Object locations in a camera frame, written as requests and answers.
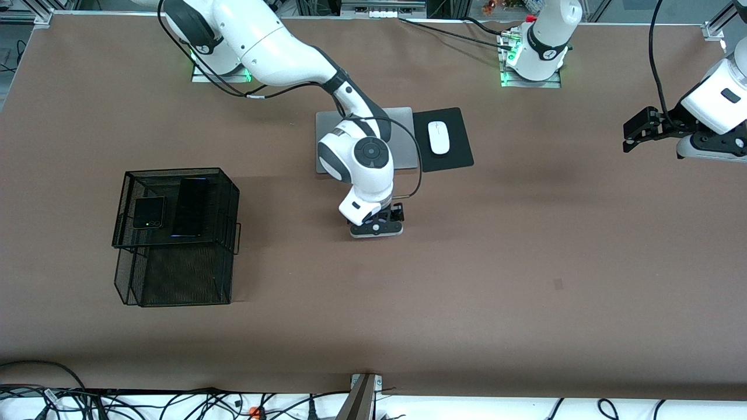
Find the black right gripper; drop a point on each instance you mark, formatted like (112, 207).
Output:
(396, 211)

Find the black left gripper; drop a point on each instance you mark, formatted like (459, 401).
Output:
(670, 122)

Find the black slab smartphone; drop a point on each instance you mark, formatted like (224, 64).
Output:
(189, 207)

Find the black square flip phone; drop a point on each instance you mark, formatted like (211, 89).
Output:
(147, 211)

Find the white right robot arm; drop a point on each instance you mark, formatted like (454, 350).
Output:
(274, 46)

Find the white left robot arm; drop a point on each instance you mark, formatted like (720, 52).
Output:
(545, 41)

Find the black mouse pad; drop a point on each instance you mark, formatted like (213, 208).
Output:
(455, 160)

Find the white computer mouse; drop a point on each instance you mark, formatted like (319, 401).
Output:
(439, 140)

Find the silver closed laptop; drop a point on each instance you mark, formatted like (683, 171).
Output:
(324, 123)

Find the white power strip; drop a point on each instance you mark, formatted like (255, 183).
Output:
(382, 11)

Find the aluminium frame corner bracket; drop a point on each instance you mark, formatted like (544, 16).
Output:
(715, 29)
(44, 17)

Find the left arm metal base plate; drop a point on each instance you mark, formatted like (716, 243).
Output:
(513, 83)

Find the aluminium camera mount post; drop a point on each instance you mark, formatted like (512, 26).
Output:
(362, 402)

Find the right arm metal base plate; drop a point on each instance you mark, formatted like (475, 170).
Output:
(201, 77)

